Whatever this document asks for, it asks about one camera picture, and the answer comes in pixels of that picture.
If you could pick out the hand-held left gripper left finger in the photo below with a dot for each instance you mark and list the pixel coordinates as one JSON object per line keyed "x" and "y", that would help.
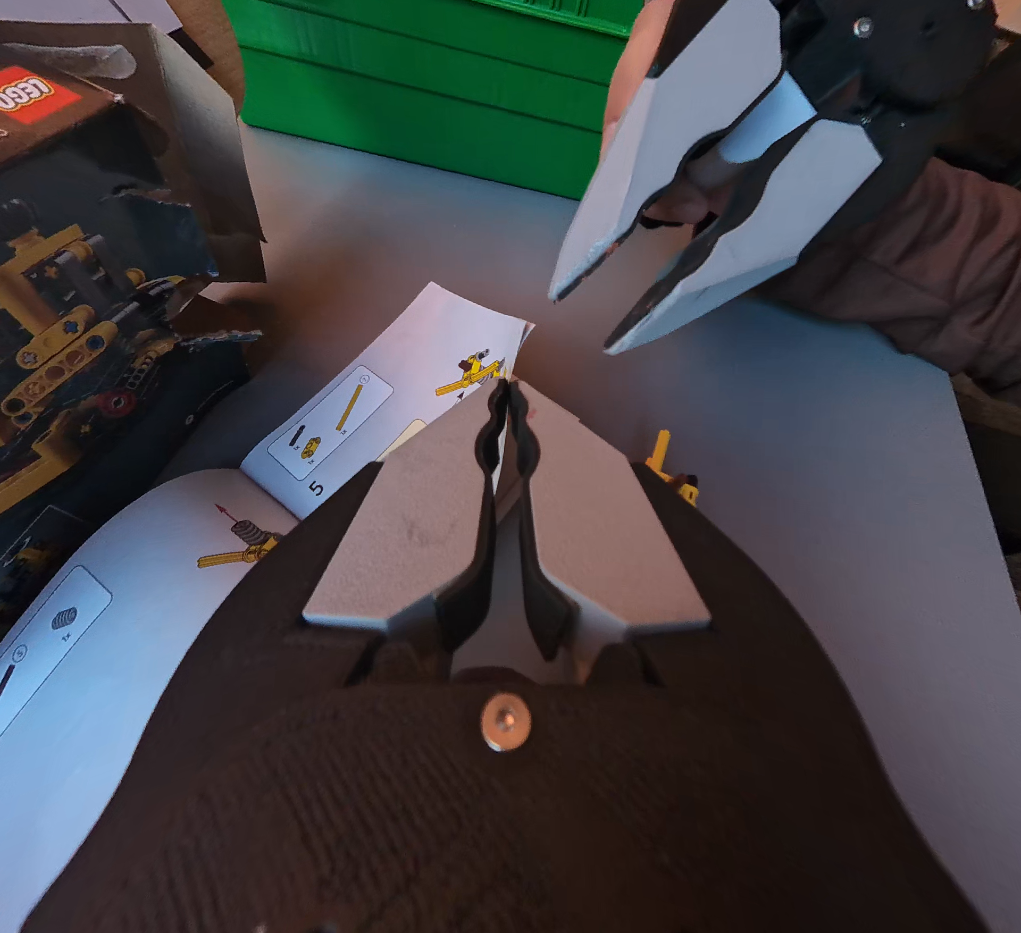
{"x": 399, "y": 534}

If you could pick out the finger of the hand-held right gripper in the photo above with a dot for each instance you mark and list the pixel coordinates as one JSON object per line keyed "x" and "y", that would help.
{"x": 782, "y": 215}
{"x": 686, "y": 96}

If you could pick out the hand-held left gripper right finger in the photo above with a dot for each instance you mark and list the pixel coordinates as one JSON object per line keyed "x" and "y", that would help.
{"x": 606, "y": 542}

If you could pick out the yellow lego axle assembly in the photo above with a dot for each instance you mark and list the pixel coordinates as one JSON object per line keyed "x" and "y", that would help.
{"x": 660, "y": 450}

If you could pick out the lego instruction booklet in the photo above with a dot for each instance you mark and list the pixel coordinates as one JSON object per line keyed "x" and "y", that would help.
{"x": 120, "y": 518}

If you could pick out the lego set box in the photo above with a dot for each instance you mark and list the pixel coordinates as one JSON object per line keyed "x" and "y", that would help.
{"x": 80, "y": 271}

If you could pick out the person's right hand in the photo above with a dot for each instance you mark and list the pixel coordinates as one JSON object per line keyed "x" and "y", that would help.
{"x": 626, "y": 68}

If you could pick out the green plastic bin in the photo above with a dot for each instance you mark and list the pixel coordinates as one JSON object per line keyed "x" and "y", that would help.
{"x": 399, "y": 72}

